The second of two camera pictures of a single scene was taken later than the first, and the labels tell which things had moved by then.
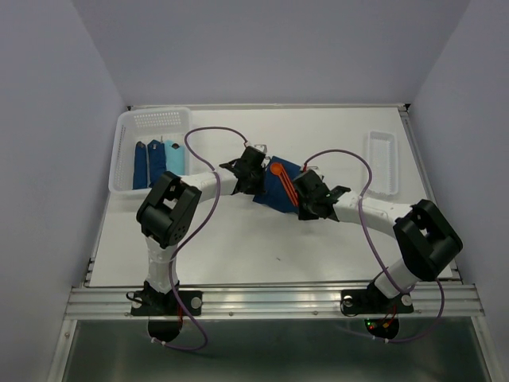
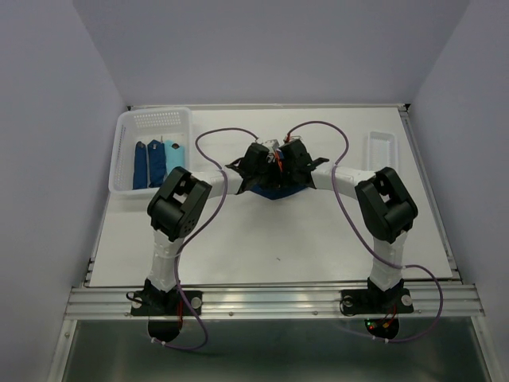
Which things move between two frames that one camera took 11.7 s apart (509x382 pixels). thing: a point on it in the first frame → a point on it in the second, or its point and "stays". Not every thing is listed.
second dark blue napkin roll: x=157 y=153 stays
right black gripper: x=304 y=195 → x=304 y=179
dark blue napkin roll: x=140 y=169 stays
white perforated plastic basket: x=145 y=125 stays
